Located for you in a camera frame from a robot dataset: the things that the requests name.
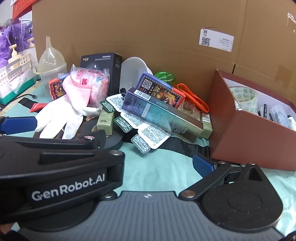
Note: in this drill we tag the black pen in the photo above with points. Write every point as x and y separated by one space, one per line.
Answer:
265 110

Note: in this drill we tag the brown paper storage box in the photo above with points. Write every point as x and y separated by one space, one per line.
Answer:
242 139

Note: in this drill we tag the clear plastic funnel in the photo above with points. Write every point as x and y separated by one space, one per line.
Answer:
49 58

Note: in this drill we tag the white marker bottle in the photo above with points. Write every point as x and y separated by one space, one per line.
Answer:
291 121

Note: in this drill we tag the blue playing card box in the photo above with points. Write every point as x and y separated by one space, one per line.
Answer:
161 92

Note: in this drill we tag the large cardboard box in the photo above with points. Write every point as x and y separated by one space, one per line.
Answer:
150 30

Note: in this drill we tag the printed clear tape roll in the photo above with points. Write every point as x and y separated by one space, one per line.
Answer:
245 97

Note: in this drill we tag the red tube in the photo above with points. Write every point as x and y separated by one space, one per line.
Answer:
38 107

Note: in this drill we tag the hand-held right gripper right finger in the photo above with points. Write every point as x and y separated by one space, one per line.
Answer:
203 165

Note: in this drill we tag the dark green foil packet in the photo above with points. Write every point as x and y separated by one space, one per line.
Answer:
106 106
122 124
140 143

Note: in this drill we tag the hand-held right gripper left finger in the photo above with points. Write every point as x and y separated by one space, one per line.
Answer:
107 196

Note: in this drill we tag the clear plastic case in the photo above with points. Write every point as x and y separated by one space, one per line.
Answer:
278 113

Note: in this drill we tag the small olive green box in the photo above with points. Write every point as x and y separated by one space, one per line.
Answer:
105 122
207 127

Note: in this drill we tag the teal table cloth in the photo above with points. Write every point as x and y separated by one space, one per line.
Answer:
157 166

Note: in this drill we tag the black charger box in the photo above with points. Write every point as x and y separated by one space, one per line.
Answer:
113 69

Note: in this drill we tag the purple plastic bags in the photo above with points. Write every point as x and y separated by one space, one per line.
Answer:
16 32

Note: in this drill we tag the white glove with pink cuff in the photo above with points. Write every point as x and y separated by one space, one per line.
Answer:
57 115

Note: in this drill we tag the white foil packet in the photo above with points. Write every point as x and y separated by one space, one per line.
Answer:
118 100
133 120
153 135

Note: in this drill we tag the red playing card box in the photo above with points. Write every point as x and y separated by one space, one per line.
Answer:
55 88

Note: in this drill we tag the cream pump bottle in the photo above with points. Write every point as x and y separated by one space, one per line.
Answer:
30 42
14 54

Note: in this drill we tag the black electrical tape roll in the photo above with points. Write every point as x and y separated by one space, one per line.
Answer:
115 139

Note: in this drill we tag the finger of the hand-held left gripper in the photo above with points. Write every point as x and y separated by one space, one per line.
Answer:
18 125

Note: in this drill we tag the green lidded jar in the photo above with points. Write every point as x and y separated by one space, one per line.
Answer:
165 77

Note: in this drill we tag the long blue cosmetic box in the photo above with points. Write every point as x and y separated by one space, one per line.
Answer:
157 113

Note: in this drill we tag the white perforated basket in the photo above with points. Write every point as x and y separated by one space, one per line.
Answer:
23 61

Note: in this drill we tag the clear plastic container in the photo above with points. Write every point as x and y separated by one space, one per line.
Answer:
46 78

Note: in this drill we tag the red banner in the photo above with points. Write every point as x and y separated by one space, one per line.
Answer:
22 8

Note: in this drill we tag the roll of printed plastic bags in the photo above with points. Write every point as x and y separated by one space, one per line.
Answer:
94 81

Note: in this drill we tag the white bowl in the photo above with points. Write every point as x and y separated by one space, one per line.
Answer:
131 74

